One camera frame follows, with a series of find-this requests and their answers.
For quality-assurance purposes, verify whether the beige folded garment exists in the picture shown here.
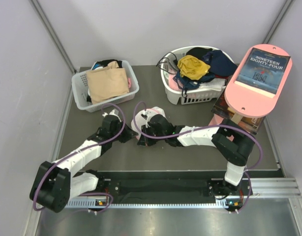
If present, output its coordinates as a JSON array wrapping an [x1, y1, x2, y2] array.
[[86, 68, 129, 104]]

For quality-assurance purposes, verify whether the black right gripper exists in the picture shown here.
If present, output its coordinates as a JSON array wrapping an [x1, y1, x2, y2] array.
[[138, 124, 167, 148]]

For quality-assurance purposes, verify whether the white mesh laundry bag pink zipper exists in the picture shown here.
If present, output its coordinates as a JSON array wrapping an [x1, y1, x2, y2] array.
[[131, 106, 166, 140]]

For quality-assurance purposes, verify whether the pink two-tier wooden shelf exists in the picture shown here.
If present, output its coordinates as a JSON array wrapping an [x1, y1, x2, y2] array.
[[210, 44, 292, 125]]

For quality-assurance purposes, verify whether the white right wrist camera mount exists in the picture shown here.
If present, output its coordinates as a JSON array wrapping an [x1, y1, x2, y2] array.
[[141, 109, 154, 127]]

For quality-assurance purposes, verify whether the Nineteen Eighty-Four book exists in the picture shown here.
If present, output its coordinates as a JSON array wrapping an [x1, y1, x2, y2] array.
[[235, 48, 290, 98]]

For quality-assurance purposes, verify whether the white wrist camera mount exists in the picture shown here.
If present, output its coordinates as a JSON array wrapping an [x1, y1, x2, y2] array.
[[102, 109, 121, 121], [141, 109, 154, 127]]

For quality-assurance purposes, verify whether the grey slotted cable duct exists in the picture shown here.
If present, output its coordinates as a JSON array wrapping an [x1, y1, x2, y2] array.
[[64, 198, 240, 209]]

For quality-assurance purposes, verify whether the round white laundry basket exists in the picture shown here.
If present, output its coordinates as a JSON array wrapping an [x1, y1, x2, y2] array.
[[156, 46, 234, 105]]

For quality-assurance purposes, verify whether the stack of dark books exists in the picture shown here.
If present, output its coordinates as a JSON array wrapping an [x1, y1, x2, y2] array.
[[211, 92, 265, 135]]

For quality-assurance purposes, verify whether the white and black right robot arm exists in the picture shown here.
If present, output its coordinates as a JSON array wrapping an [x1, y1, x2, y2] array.
[[132, 112, 255, 196]]

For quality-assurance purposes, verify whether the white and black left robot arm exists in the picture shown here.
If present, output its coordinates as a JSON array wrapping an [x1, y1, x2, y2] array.
[[29, 114, 138, 213]]

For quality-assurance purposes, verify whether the black garment in rectangular basket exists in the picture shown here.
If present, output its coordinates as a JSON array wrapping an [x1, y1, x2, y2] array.
[[91, 59, 122, 70]]

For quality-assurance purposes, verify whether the navy blue garment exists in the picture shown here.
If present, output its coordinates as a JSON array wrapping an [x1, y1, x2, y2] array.
[[202, 50, 238, 77]]

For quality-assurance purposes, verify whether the white garment in round basket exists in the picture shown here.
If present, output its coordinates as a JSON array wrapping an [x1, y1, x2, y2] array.
[[199, 78, 227, 91]]

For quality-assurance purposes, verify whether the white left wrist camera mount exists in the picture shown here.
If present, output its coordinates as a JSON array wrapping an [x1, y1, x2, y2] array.
[[102, 109, 121, 121]]

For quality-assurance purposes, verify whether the pink garment in round basket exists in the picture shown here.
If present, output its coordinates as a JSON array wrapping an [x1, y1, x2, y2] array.
[[168, 74, 181, 91]]

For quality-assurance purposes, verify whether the rectangular white plastic basket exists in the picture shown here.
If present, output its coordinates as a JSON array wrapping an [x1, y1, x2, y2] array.
[[71, 60, 140, 113]]

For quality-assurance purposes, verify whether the black garment in round basket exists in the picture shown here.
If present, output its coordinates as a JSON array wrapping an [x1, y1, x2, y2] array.
[[186, 47, 213, 59]]

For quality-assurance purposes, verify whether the yellow garment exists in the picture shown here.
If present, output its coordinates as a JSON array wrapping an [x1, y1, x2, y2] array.
[[177, 55, 211, 81]]

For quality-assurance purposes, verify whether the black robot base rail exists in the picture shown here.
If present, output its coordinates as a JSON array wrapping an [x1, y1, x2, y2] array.
[[95, 171, 250, 205]]

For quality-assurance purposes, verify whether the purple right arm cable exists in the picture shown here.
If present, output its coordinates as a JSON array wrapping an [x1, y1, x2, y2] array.
[[133, 101, 264, 214]]

